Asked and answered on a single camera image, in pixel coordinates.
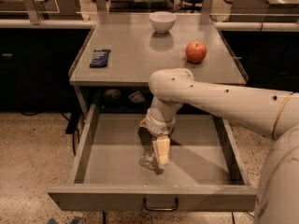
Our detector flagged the grey metal counter cabinet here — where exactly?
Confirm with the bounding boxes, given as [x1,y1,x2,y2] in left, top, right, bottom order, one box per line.
[69,13,248,115]

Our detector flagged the dark round object under counter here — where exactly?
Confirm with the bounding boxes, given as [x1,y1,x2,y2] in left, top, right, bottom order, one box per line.
[104,89,121,107]

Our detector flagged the clear plastic water bottle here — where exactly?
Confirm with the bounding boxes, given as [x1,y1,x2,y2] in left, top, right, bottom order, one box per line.
[139,138,164,175]

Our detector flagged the white paper tag under counter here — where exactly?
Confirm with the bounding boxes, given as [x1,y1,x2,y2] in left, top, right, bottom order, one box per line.
[129,91,146,104]

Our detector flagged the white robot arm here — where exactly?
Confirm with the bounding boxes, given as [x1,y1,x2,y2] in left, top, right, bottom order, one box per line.
[140,68,299,224]

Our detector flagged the grey open top drawer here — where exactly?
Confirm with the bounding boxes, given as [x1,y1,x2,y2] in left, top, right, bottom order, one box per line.
[48,106,256,212]

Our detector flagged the white ceramic bowl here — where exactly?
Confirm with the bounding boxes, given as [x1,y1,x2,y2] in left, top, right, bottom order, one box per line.
[149,11,177,34]

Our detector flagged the red apple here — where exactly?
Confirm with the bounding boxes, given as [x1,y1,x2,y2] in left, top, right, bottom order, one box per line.
[185,41,207,63]

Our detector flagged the dark blue snack packet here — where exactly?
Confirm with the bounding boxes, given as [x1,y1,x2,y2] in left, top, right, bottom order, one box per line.
[90,49,110,68]

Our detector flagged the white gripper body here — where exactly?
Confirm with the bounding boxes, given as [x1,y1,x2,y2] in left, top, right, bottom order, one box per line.
[145,110,176,136]

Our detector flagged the white rail right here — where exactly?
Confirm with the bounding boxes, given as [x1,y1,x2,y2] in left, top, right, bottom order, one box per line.
[214,22,299,32]

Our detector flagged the black drawer handle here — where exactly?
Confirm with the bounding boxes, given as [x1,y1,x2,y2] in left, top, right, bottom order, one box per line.
[142,198,179,212]

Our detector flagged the black floor cable left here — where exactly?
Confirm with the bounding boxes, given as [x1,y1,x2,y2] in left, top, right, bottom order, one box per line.
[18,109,81,157]

